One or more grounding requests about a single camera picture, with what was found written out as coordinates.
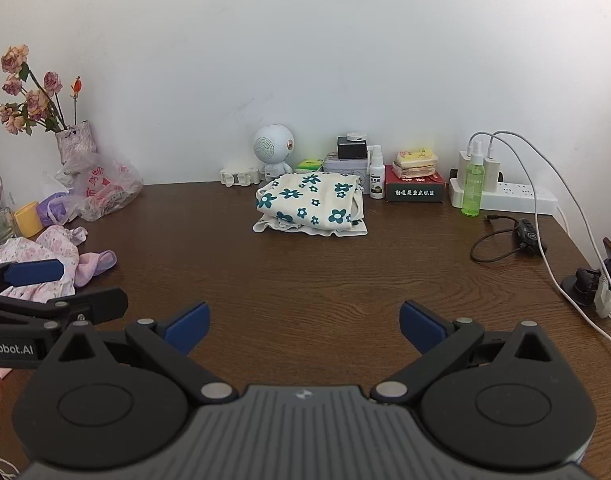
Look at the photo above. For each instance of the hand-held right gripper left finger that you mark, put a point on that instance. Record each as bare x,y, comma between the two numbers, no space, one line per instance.
188,327

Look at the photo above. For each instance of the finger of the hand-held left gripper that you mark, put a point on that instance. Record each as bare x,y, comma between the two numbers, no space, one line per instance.
100,302
32,271

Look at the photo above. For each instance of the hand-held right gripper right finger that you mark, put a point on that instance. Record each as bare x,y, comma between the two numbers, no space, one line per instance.
420,327

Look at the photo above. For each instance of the cream dress with teal flowers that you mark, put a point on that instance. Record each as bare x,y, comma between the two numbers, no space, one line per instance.
310,200

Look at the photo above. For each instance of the pink floral ruffled garment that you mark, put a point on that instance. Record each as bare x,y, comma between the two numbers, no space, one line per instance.
40,247

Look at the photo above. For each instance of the lilac pink garment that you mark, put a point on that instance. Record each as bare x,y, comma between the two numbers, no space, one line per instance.
97,262

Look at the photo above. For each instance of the yellow box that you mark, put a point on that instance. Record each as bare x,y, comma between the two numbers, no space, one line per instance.
27,220

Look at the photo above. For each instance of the glass cup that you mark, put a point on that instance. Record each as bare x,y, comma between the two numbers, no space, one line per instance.
0,225

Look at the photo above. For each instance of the purple packet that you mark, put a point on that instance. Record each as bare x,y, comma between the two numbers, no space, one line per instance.
55,210

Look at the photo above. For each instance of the clear plastic bag red print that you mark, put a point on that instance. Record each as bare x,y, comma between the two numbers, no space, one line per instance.
105,187

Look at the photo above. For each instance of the dark red label box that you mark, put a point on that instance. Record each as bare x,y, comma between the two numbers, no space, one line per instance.
415,192

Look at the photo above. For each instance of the wrapped flower vase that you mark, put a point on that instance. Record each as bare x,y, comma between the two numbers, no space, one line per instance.
75,142

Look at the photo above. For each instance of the green spray bottle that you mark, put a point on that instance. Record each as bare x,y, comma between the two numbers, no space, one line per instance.
473,190

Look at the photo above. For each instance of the white spray bottle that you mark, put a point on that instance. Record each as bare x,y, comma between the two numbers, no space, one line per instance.
377,180

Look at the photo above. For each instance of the white clip holder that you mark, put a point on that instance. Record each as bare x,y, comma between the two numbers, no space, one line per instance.
238,177

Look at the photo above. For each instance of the white power strip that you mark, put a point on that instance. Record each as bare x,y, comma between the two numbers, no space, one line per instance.
515,199

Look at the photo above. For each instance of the yellow snack packets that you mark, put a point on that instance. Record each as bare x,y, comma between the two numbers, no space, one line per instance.
415,162

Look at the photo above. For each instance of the white charger adapter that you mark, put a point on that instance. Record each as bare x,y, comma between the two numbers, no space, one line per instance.
464,165

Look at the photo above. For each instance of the beige charger adapter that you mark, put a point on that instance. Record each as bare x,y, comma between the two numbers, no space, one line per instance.
494,175

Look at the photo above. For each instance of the dried rose bouquet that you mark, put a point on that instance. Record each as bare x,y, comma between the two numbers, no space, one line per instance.
35,100

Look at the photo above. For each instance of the grey printed tin box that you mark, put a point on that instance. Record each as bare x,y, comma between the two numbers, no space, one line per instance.
345,165

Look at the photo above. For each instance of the black small box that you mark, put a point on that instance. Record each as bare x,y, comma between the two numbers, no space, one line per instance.
351,147

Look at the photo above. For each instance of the green white small box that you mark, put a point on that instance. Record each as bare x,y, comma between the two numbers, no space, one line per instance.
309,165

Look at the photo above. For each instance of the white robot figure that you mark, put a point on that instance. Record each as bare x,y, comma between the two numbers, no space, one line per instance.
273,145

